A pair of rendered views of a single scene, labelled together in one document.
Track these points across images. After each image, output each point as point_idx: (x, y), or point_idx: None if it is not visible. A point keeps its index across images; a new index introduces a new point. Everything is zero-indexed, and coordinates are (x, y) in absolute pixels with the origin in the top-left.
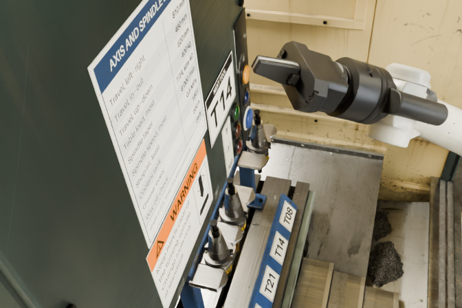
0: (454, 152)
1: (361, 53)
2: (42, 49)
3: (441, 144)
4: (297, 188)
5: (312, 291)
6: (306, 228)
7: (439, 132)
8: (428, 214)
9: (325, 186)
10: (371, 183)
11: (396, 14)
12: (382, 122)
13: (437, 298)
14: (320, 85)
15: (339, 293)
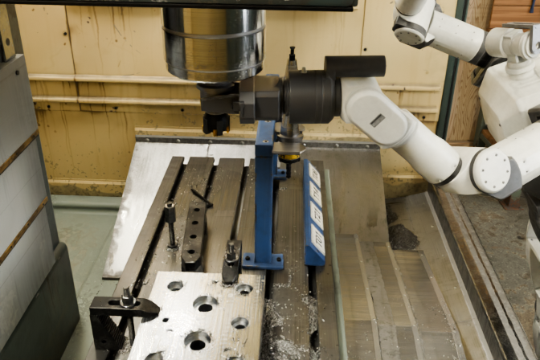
0: (460, 53)
1: (356, 34)
2: None
3: (451, 46)
4: (312, 164)
5: (345, 252)
6: (330, 192)
7: (449, 33)
8: (427, 199)
9: (333, 175)
10: (374, 168)
11: None
12: None
13: (460, 231)
14: None
15: (370, 253)
